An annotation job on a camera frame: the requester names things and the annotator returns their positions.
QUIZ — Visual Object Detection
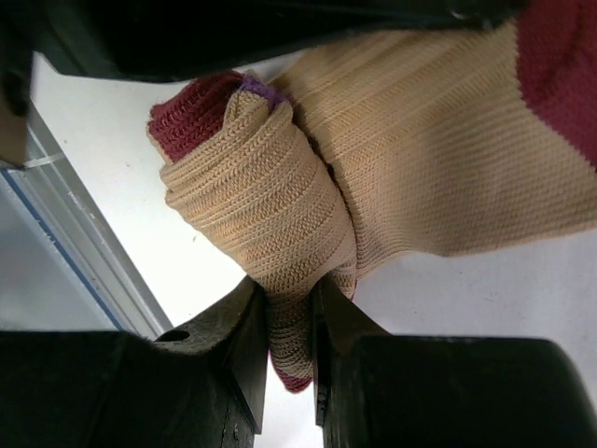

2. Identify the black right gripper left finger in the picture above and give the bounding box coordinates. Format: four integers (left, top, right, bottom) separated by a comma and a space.
1, 278, 268, 447

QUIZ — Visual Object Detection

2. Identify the tan maroon striped sock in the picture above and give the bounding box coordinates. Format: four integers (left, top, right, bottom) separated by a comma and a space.
147, 1, 596, 393

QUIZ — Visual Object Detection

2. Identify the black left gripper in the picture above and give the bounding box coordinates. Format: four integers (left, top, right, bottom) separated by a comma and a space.
1, 0, 523, 117

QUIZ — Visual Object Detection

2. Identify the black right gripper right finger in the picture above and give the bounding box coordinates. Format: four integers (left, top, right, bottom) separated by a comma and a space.
311, 278, 596, 447

